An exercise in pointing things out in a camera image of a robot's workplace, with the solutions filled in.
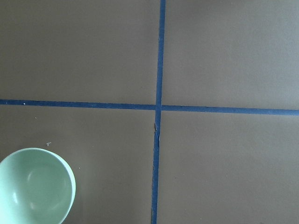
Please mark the green bowl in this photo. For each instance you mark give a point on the green bowl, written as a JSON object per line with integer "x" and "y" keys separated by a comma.
{"x": 36, "y": 187}

